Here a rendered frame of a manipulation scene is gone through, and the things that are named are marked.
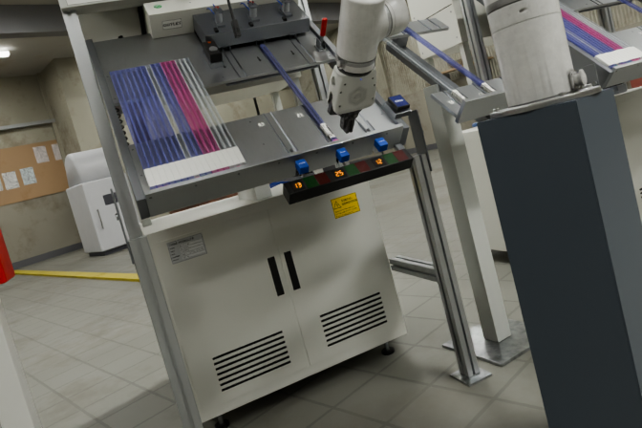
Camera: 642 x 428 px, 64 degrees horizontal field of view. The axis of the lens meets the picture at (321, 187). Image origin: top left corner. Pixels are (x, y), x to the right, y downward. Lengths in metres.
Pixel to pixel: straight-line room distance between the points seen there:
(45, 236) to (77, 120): 2.20
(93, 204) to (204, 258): 6.38
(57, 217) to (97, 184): 2.85
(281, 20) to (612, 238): 1.14
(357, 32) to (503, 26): 0.26
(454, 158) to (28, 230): 9.47
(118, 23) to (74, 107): 8.15
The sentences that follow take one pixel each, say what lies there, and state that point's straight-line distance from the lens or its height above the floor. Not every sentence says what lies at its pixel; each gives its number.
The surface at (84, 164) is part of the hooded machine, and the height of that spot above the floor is 1.32.
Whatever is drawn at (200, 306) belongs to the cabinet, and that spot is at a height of 0.38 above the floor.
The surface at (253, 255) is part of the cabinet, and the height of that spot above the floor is 0.47.
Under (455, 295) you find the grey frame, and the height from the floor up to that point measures 0.24.
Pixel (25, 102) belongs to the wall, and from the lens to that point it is 10.88.
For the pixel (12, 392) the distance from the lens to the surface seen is 1.40.
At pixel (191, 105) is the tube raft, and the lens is 1.41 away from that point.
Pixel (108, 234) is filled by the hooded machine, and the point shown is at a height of 0.28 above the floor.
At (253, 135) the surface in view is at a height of 0.80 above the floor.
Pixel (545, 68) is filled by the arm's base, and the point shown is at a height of 0.76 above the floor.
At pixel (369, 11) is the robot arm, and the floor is 0.95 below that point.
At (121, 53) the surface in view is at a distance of 1.68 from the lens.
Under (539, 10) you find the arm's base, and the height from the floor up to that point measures 0.86.
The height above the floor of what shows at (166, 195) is 0.71.
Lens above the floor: 0.74
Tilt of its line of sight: 5 degrees down
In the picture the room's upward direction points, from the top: 15 degrees counter-clockwise
